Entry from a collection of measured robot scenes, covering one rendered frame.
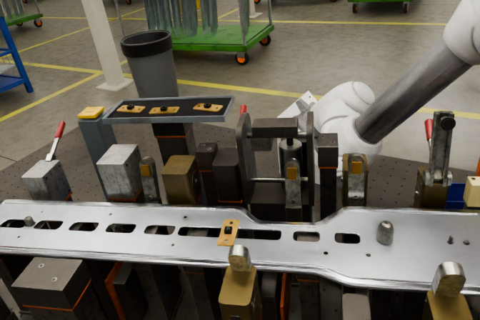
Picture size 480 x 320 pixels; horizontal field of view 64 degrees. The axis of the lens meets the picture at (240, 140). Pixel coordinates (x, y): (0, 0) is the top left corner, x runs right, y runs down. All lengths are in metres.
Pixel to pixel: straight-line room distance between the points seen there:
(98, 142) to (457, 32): 1.02
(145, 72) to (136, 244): 3.06
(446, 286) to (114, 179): 0.79
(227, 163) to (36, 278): 0.49
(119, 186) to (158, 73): 2.88
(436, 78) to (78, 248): 0.95
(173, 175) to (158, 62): 2.92
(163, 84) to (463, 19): 3.26
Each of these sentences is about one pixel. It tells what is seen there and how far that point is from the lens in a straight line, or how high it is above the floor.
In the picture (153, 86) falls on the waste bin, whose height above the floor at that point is 0.29.
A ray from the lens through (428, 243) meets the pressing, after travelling 0.91.
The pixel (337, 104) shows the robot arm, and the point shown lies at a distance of 1.40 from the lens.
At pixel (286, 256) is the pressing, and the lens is 0.85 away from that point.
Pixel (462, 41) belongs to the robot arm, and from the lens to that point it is 1.01.
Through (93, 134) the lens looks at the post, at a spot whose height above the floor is 1.09.
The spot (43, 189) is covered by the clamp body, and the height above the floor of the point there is 1.02.
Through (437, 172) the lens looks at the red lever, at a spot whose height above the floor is 1.07.
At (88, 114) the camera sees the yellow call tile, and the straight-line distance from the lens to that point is 1.26.
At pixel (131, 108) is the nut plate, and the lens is 1.21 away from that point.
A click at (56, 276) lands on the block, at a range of 0.92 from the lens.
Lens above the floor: 1.62
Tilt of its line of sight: 30 degrees down
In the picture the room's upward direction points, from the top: 8 degrees counter-clockwise
